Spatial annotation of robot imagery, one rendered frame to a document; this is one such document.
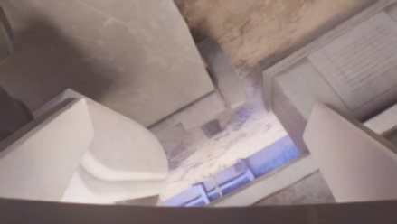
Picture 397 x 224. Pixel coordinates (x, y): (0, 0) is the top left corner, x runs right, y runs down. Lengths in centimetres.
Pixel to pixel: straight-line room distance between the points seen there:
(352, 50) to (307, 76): 22
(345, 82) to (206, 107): 69
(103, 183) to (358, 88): 97
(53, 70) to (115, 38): 8
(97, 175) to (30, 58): 15
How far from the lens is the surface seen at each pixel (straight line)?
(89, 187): 18
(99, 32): 26
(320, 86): 99
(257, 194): 82
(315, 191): 100
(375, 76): 107
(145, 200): 29
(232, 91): 49
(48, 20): 25
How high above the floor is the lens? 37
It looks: 22 degrees down
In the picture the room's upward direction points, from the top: 152 degrees clockwise
